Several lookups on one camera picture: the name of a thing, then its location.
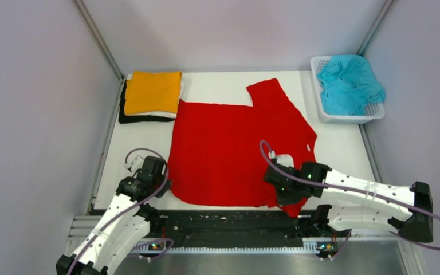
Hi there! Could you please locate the red t-shirt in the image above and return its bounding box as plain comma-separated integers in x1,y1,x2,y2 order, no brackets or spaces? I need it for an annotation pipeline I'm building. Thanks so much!
168,78,317,207

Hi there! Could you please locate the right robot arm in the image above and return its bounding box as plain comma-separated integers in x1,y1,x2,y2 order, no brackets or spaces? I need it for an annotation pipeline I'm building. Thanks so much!
264,152,434,243

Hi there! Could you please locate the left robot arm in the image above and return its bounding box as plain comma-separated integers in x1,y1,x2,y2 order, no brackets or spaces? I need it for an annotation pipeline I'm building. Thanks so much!
56,156,171,274

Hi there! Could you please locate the black folded t-shirt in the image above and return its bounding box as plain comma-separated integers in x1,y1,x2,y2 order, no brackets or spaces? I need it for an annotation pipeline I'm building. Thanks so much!
118,80,175,124

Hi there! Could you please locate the orange folded t-shirt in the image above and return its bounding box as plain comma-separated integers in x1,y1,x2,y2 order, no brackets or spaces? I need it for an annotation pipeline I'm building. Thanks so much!
124,70,183,116

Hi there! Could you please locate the white plastic basket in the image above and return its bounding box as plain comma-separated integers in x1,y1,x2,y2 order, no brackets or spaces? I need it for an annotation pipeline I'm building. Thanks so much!
310,56,386,124

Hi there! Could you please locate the teal t-shirt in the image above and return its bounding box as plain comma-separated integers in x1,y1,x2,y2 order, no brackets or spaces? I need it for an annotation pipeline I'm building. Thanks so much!
316,54,386,116

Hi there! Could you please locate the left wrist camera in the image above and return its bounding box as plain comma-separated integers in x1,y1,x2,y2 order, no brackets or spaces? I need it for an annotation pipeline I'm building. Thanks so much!
124,155,144,172

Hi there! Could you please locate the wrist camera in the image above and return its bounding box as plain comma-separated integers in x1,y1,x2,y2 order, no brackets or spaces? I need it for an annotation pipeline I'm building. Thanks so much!
268,151,294,167
124,155,144,172

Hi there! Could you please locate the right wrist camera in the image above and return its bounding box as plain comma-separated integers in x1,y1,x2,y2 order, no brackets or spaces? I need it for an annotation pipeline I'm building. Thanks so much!
268,151,294,167

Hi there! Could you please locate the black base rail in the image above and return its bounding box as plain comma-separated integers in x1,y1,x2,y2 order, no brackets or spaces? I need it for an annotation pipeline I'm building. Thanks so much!
91,207,358,252

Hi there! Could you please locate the left aluminium corner post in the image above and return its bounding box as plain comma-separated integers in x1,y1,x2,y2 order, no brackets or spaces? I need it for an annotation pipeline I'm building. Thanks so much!
72,0,125,81

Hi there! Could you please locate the aluminium corner post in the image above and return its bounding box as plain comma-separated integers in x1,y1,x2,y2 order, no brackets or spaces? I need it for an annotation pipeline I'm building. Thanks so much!
72,0,125,81
356,0,398,56

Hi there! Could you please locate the right aluminium corner post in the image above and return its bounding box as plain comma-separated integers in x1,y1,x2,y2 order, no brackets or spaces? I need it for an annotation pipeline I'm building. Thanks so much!
356,0,398,56

